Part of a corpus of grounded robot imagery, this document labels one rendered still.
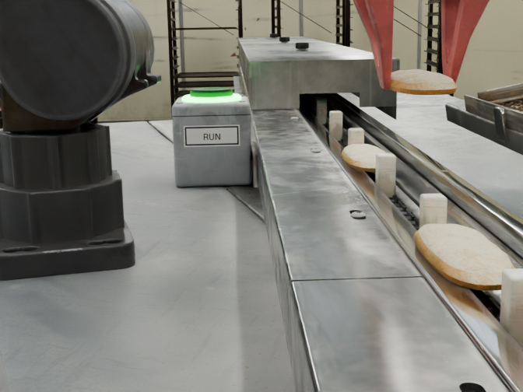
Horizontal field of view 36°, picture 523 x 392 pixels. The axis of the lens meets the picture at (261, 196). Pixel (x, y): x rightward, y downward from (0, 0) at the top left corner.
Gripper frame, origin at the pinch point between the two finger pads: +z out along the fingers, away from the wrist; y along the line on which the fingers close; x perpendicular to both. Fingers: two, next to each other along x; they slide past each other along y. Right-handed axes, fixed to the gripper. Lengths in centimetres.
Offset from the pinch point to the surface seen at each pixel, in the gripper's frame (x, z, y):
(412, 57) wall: 701, 34, 156
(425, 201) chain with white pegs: -7.4, 6.4, -1.1
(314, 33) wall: 701, 10, 65
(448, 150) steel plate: 37.9, 11.3, 12.4
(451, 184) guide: 0.5, 7.2, 2.4
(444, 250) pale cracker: -14.0, 7.3, -1.7
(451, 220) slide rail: -4.9, 8.2, 1.1
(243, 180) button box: 20.8, 10.5, -11.0
